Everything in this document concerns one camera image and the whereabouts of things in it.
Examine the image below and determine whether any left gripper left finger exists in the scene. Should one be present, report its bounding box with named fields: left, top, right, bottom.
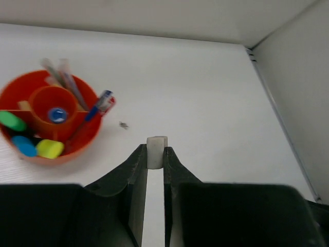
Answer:
left=1, top=145, right=148, bottom=246

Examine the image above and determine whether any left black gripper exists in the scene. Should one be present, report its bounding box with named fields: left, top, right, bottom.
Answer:
left=306, top=200, right=328, bottom=246

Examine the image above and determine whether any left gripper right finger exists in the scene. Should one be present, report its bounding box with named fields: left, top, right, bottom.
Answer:
left=163, top=147, right=317, bottom=246

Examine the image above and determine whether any grey-white eraser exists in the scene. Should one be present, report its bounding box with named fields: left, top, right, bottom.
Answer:
left=147, top=136, right=168, bottom=170

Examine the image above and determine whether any yellow cap black highlighter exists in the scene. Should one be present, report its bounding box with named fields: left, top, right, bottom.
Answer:
left=36, top=139, right=65, bottom=159

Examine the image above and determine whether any blue cap black highlighter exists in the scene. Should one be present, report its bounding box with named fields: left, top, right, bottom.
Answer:
left=11, top=135, right=37, bottom=157

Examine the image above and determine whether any blue ballpoint pen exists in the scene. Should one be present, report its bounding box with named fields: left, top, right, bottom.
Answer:
left=68, top=90, right=114, bottom=141

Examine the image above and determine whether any clear glue bottle blue cap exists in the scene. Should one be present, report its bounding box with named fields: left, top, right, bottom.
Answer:
left=48, top=107, right=68, bottom=124

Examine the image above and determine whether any red gel pen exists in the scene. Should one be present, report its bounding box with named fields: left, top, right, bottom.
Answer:
left=100, top=97, right=116, bottom=115

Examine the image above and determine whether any green cap black highlighter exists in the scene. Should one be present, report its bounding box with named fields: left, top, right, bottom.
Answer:
left=1, top=111, right=27, bottom=132

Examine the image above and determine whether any purple-grey slim highlighter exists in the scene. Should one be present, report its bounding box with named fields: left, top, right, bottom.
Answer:
left=58, top=59, right=89, bottom=111

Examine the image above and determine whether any green-grey slim highlighter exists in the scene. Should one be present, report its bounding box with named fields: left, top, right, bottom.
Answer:
left=41, top=58, right=67, bottom=89

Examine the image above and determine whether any yellow slim highlighter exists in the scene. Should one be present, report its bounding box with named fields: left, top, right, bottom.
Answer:
left=17, top=100, right=31, bottom=111

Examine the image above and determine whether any pink-orange slim highlighter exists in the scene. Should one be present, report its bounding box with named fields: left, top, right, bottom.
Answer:
left=45, top=76, right=62, bottom=87

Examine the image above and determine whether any orange round divided container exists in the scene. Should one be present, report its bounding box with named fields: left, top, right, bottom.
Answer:
left=1, top=70, right=102, bottom=166

